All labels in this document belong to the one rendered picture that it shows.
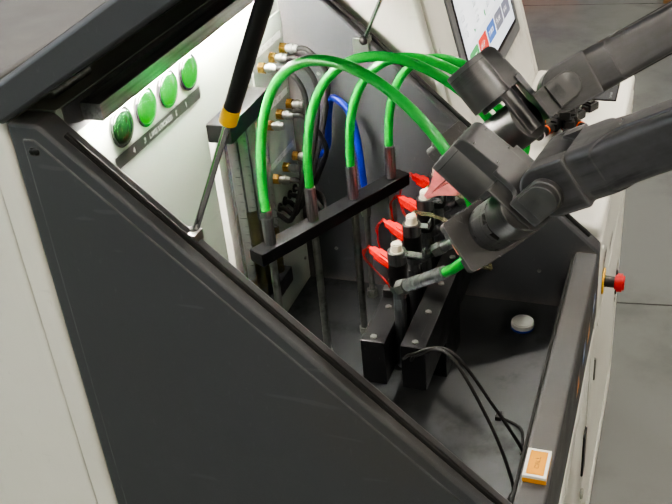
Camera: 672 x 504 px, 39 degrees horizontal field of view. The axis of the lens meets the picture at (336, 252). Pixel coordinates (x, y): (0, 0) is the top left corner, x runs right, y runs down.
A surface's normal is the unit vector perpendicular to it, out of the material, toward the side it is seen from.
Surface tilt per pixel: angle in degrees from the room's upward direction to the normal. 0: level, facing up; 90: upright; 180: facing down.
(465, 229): 50
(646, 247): 0
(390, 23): 90
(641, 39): 59
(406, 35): 90
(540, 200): 98
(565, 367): 0
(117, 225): 90
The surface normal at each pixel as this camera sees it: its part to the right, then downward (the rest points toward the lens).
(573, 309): -0.08, -0.84
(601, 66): -0.14, 0.05
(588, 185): -0.50, 0.64
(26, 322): -0.33, 0.52
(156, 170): 0.94, 0.11
